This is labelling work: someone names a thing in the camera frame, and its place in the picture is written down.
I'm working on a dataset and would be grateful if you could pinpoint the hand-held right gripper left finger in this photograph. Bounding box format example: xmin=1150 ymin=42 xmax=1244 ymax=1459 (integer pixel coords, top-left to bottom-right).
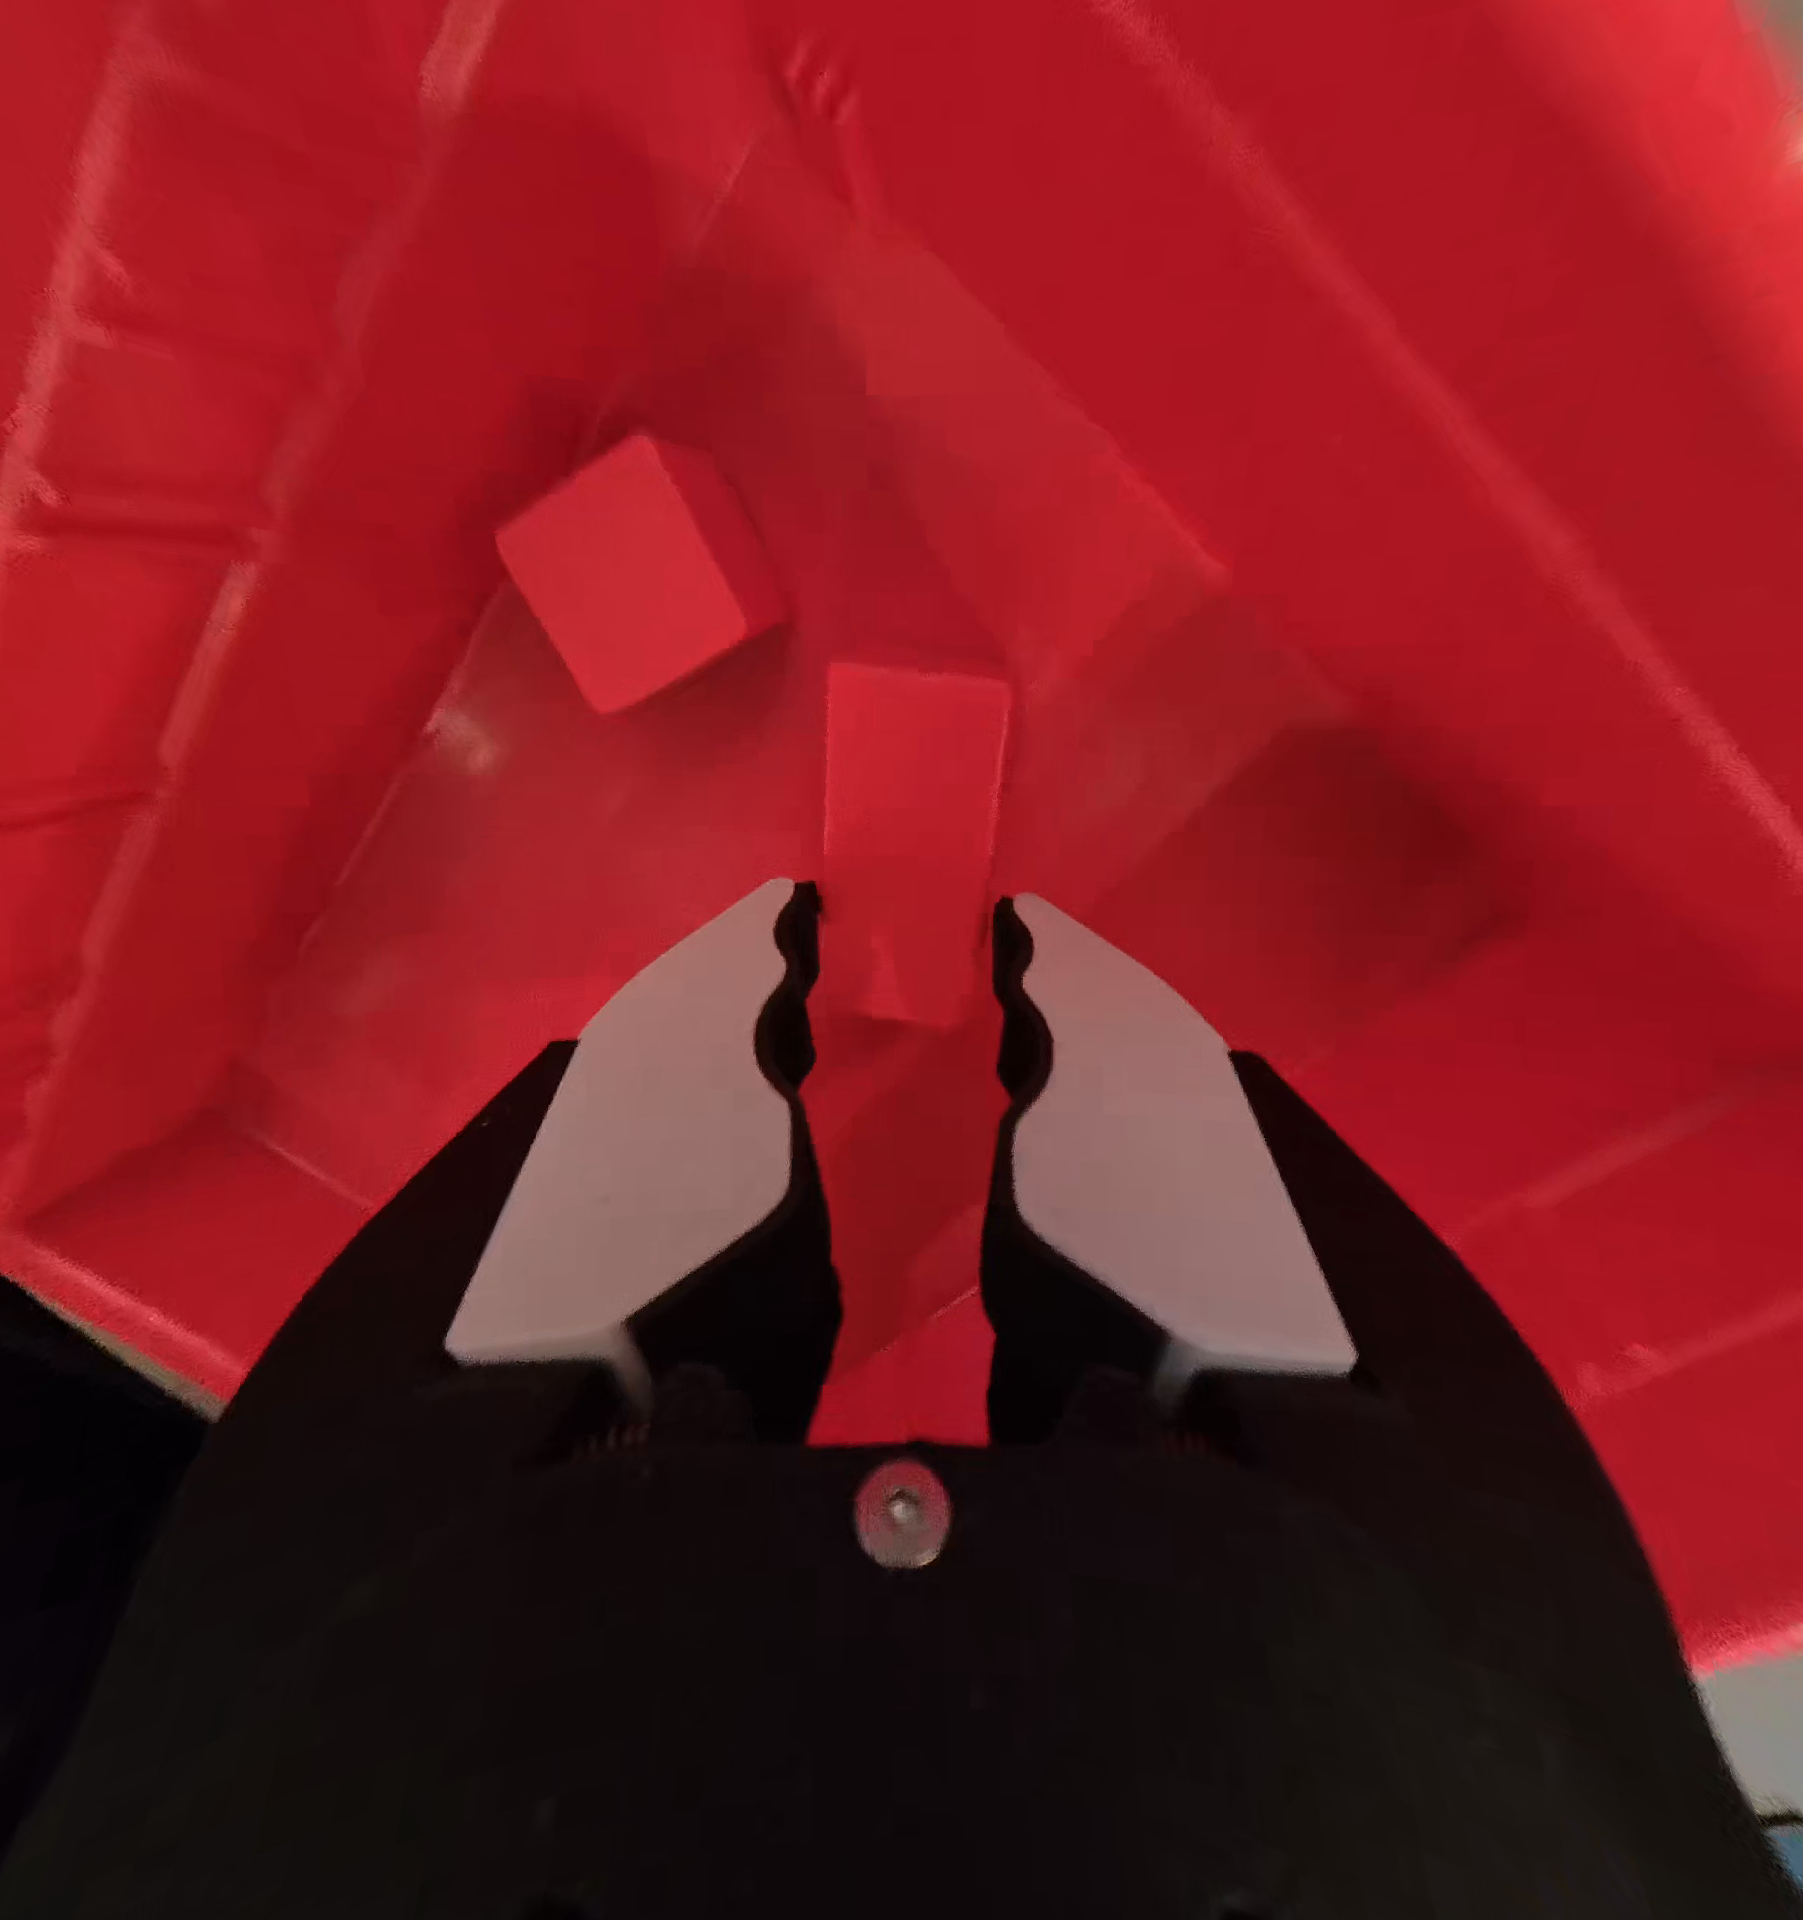
xmin=442 ymin=879 xmax=844 ymax=1443

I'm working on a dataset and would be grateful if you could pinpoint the red wooden cube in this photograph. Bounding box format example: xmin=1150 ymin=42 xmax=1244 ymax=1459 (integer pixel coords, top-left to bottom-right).
xmin=823 ymin=662 xmax=1012 ymax=1031
xmin=494 ymin=432 xmax=792 ymax=716

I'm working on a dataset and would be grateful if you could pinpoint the red plastic bin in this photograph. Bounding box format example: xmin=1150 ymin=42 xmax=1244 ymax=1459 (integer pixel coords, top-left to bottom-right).
xmin=0 ymin=0 xmax=1803 ymax=1676

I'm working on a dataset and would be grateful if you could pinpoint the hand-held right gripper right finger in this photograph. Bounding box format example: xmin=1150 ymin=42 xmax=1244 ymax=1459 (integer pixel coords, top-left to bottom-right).
xmin=980 ymin=895 xmax=1356 ymax=1443

